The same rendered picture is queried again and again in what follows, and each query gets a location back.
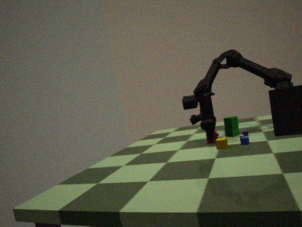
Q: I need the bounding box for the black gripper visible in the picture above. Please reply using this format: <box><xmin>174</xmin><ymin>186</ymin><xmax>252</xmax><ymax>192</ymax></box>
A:
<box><xmin>200</xmin><ymin>106</ymin><xmax>216</xmax><ymax>142</ymax></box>

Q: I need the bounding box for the yellow block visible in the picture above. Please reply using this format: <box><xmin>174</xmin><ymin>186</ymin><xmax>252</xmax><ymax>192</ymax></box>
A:
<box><xmin>215</xmin><ymin>138</ymin><xmax>228</xmax><ymax>149</ymax></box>

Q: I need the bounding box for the green block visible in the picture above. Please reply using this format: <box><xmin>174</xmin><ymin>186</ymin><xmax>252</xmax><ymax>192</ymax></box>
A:
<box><xmin>225</xmin><ymin>126</ymin><xmax>240</xmax><ymax>137</ymax></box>
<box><xmin>224</xmin><ymin>116</ymin><xmax>239</xmax><ymax>128</ymax></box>

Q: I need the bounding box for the blue block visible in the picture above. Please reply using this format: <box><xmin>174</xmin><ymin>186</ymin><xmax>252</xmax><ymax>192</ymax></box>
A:
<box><xmin>240</xmin><ymin>136</ymin><xmax>249</xmax><ymax>145</ymax></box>

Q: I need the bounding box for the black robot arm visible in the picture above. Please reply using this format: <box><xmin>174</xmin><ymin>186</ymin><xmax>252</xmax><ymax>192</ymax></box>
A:
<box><xmin>182</xmin><ymin>50</ymin><xmax>294</xmax><ymax>125</ymax></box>

